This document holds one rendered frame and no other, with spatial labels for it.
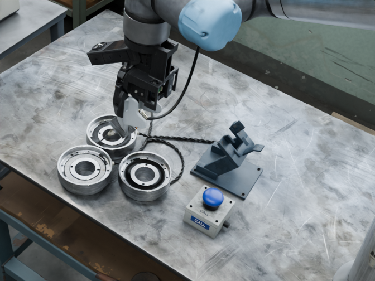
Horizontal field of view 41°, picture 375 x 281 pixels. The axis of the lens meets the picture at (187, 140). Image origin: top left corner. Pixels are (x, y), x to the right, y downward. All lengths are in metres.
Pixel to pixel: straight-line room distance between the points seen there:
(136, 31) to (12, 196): 0.68
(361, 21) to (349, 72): 1.92
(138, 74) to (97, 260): 0.52
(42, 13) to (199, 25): 1.11
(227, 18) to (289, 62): 2.00
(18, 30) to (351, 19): 1.17
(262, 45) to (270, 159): 1.60
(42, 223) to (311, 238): 0.63
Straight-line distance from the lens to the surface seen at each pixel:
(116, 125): 0.97
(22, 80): 1.26
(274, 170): 1.11
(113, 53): 0.86
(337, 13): 0.67
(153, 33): 0.78
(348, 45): 2.52
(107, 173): 0.98
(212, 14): 0.66
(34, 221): 1.28
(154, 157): 1.03
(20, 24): 1.67
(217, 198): 0.93
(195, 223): 0.96
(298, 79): 2.69
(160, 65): 0.82
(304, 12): 0.71
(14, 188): 1.35
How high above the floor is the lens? 1.58
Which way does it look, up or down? 45 degrees down
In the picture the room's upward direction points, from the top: 11 degrees clockwise
